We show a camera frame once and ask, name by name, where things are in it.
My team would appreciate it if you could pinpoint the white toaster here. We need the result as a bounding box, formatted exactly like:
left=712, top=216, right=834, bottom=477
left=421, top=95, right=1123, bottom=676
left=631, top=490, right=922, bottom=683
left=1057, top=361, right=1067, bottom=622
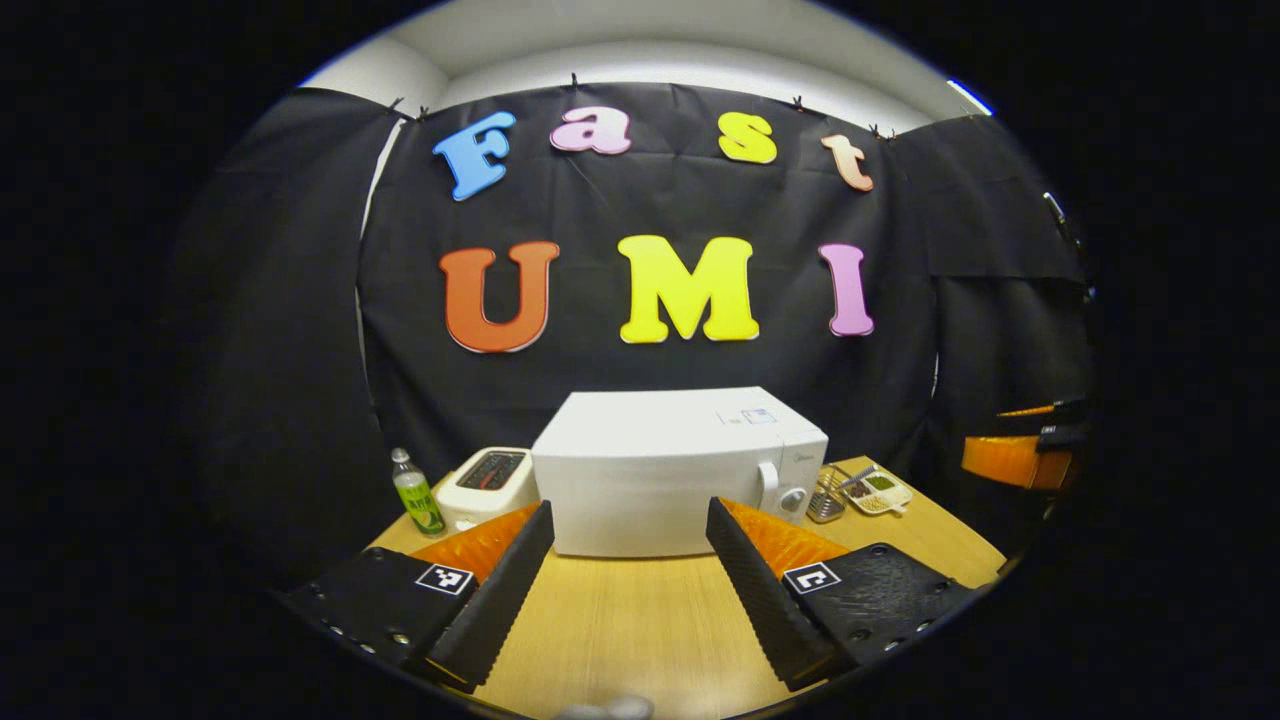
left=436, top=447, right=541, bottom=534

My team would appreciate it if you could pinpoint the white divided spice dish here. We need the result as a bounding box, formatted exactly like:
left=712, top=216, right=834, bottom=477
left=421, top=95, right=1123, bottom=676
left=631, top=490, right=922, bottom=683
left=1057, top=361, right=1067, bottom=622
left=845, top=470, right=914, bottom=516

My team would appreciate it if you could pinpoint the green drink bottle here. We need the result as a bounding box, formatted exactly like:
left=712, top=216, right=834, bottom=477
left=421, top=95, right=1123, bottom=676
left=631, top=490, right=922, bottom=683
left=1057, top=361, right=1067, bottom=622
left=391, top=448, right=447, bottom=538

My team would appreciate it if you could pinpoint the white microwave oven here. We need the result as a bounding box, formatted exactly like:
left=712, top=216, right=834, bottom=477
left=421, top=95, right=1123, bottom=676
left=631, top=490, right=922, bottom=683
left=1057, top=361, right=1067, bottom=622
left=531, top=387, right=830, bottom=559

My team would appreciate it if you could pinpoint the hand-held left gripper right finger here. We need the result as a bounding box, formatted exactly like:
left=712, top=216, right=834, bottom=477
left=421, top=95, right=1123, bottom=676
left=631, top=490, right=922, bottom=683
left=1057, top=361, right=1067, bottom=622
left=705, top=497, right=986, bottom=693

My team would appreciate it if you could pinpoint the ceiling light panel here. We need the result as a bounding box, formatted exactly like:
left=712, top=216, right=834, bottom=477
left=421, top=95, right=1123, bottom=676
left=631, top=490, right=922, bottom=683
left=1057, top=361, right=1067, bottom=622
left=945, top=78, right=994, bottom=117

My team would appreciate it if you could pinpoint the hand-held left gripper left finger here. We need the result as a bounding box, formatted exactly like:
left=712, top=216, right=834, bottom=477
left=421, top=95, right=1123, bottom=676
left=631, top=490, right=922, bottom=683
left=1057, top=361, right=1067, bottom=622
left=280, top=500, right=556, bottom=694

